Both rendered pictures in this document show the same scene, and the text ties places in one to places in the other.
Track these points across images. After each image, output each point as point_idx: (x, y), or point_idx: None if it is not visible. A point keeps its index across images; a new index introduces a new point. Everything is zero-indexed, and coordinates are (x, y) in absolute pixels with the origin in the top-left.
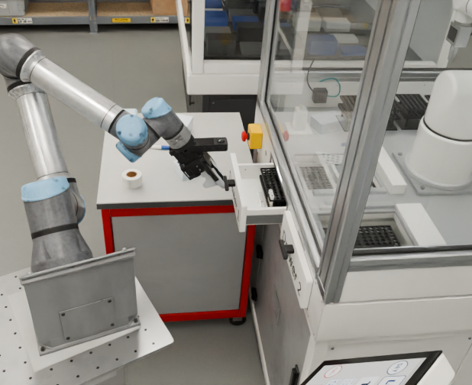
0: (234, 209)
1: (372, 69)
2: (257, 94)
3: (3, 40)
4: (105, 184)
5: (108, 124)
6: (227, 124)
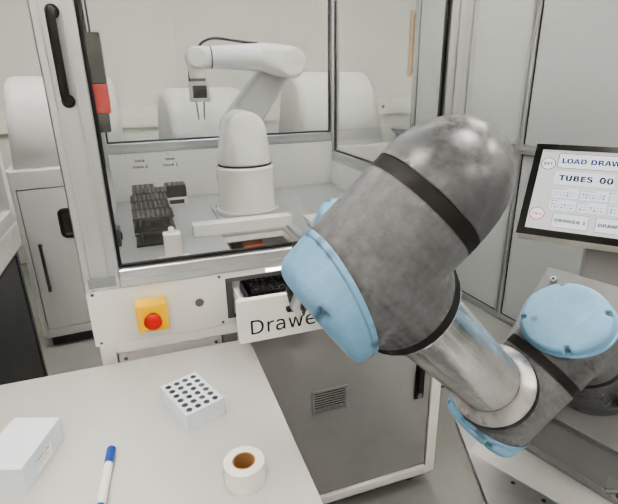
0: (311, 329)
1: (467, 17)
2: (87, 276)
3: (484, 122)
4: None
5: (453, 204)
6: (27, 395)
